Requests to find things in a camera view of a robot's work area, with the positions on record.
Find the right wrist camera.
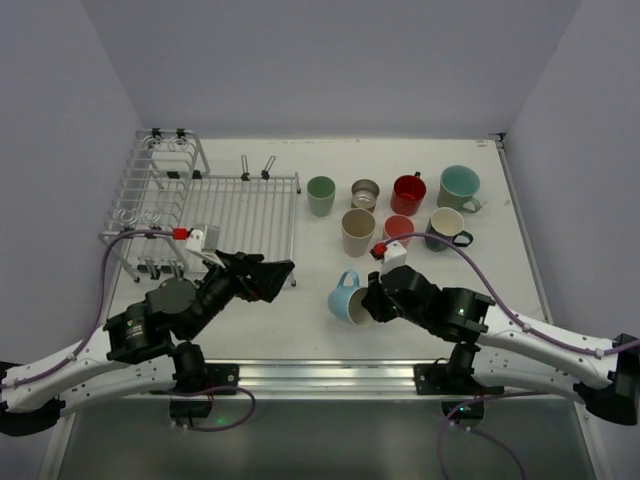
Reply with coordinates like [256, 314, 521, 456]
[380, 241, 407, 276]

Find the pale green mug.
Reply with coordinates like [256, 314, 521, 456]
[437, 165, 482, 214]

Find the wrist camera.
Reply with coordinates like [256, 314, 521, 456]
[380, 241, 407, 276]
[185, 224, 222, 265]

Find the light green tumbler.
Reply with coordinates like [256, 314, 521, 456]
[307, 176, 336, 217]

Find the right black controller box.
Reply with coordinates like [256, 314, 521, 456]
[441, 401, 485, 429]

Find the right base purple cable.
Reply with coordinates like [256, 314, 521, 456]
[436, 389, 526, 480]

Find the aluminium mounting rail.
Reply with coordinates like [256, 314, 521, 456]
[65, 357, 591, 402]

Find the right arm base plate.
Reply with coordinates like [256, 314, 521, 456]
[413, 363, 505, 396]

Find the beige tumbler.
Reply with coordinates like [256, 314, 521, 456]
[341, 208, 376, 257]

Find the light blue mug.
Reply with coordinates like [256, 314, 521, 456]
[327, 270, 374, 327]

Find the dark green mug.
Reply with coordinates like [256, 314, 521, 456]
[426, 207, 474, 248]

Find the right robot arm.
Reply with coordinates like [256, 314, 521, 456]
[362, 265, 639, 426]

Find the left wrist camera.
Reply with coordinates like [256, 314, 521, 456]
[185, 224, 222, 265]

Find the metal wire dish rack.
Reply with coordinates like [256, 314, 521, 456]
[98, 128, 301, 261]

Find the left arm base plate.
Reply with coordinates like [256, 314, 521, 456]
[149, 360, 240, 397]

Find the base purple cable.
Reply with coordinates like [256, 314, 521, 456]
[174, 386, 258, 432]
[436, 389, 526, 480]

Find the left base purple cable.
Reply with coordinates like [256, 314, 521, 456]
[174, 386, 258, 432]

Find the black controller box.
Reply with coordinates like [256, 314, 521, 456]
[169, 400, 212, 422]
[441, 401, 485, 429]

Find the left black controller box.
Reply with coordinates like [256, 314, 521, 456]
[169, 400, 212, 422]

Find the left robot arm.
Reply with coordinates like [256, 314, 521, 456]
[1, 252, 295, 437]

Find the pink cup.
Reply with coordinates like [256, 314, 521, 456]
[383, 214, 415, 240]

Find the red mug black handle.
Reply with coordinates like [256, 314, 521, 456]
[390, 172, 427, 216]

